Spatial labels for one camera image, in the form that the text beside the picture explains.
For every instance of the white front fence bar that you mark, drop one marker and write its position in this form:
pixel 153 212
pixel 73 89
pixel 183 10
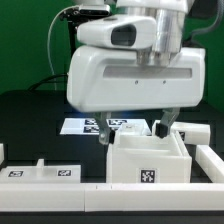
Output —
pixel 111 197

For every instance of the white right fence bar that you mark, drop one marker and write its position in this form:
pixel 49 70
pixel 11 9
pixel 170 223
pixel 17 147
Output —
pixel 210 163

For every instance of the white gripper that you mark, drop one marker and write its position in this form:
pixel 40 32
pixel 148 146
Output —
pixel 106 80

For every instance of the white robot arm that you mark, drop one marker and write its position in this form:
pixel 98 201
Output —
pixel 136 59

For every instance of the white fence bar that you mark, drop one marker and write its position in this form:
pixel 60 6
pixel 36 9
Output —
pixel 1 153
pixel 111 197
pixel 210 163

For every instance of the small white cabinet top panel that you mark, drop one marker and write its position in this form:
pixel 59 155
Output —
pixel 134 129

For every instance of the white marker sheet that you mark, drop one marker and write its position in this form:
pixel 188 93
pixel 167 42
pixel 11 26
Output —
pixel 88 126

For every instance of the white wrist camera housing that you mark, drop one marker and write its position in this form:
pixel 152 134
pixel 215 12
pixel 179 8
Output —
pixel 119 31

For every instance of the long white cabinet side piece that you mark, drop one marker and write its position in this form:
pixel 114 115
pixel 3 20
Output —
pixel 190 133

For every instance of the black camera stand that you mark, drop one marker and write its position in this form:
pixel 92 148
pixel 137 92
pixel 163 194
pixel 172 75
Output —
pixel 77 15

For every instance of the white cabinet door panel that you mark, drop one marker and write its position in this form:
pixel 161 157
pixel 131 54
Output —
pixel 41 173

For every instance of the white cabinet body box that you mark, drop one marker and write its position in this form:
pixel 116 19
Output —
pixel 148 159

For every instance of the white left fence bar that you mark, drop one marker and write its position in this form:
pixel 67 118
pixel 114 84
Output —
pixel 1 153

